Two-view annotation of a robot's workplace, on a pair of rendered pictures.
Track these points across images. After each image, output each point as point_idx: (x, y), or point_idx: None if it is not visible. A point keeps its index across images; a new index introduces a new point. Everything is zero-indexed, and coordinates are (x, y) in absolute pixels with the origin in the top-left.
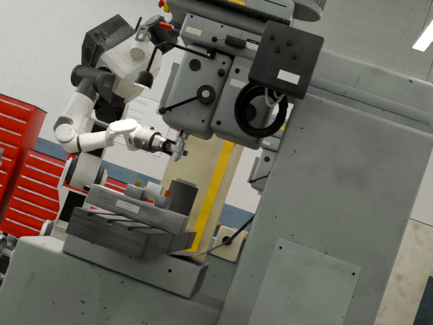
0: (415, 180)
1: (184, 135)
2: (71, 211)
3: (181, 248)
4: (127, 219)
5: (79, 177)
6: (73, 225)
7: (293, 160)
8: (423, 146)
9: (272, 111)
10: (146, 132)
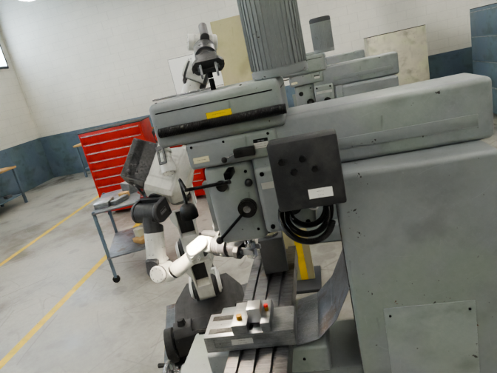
0: (496, 203)
1: None
2: (200, 272)
3: (296, 291)
4: (250, 370)
5: None
6: None
7: (362, 240)
8: (489, 167)
9: None
10: (217, 245)
